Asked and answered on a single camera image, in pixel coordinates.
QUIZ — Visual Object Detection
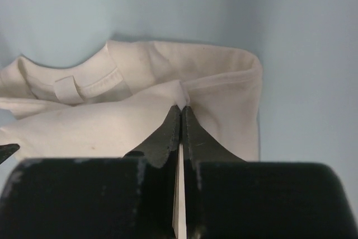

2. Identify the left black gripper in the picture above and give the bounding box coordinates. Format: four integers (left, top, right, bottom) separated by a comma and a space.
0, 144, 20, 163

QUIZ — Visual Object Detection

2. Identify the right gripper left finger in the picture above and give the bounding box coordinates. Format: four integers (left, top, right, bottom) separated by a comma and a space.
125, 105, 181, 238

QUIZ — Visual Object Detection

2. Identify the cream white t shirt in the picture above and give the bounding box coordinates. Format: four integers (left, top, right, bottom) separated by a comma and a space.
0, 39, 264, 239

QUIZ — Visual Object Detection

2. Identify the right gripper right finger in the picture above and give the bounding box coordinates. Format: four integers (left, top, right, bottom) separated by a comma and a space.
181, 106, 243, 238

